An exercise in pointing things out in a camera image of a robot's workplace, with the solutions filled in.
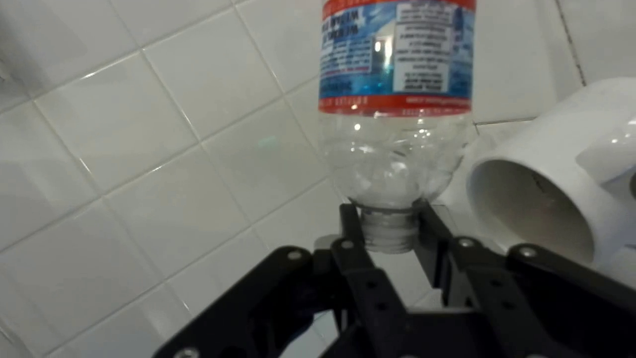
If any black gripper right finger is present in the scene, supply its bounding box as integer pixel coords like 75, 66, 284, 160
413, 198, 636, 358

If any white ceramic mug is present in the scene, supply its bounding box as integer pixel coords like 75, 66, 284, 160
465, 78, 636, 269

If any clear plastic water bottle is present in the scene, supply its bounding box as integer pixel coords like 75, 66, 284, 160
316, 0, 479, 255

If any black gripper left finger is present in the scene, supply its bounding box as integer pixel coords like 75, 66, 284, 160
153, 204, 419, 358

